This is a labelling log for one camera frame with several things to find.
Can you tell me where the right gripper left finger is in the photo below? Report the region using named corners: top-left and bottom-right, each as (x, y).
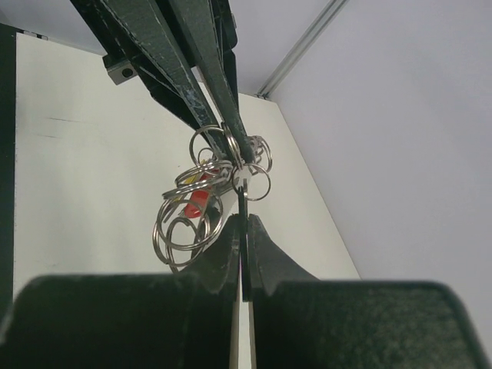
top-left (1, 215), bottom-right (241, 368)

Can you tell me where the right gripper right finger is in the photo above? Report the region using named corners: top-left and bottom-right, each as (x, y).
top-left (248, 214), bottom-right (491, 368)

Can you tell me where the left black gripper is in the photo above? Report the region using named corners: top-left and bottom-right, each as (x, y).
top-left (72, 1), bottom-right (254, 163)

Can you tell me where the black key tag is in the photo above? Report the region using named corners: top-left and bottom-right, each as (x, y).
top-left (238, 179), bottom-right (251, 302)

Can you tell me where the red handled key organizer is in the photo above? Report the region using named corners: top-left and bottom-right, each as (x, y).
top-left (152, 125), bottom-right (273, 274)

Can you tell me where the right aluminium frame post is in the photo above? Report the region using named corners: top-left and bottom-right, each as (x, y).
top-left (255, 0), bottom-right (349, 100)

